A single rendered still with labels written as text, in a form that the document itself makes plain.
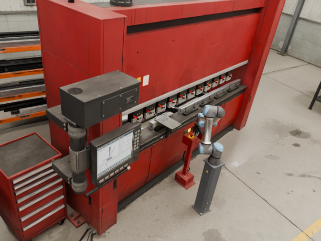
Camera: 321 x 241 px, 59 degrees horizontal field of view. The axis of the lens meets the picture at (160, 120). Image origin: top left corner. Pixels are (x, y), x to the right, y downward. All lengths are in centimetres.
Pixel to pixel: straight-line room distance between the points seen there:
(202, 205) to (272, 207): 103
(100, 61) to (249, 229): 267
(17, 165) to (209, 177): 196
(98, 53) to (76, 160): 77
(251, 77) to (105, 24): 343
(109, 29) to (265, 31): 320
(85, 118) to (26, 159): 121
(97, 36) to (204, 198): 228
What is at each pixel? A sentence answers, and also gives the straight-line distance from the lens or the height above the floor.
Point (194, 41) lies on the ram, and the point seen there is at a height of 188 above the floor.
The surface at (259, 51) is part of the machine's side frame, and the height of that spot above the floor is 151.
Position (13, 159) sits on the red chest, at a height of 98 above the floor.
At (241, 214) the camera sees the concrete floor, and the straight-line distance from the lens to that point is 392.
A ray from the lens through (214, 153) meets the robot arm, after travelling 314.
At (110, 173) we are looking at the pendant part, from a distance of 218.
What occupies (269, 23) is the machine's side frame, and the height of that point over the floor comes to 195.
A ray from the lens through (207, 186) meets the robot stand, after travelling 341.
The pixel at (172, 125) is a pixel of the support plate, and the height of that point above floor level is 100.
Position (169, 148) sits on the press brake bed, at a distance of 371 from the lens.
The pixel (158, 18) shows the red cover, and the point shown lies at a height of 219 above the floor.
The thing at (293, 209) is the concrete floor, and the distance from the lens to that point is 433.
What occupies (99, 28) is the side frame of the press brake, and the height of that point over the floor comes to 224.
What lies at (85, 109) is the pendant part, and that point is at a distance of 174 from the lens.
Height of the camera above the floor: 277
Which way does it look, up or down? 31 degrees down
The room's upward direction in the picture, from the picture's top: 8 degrees clockwise
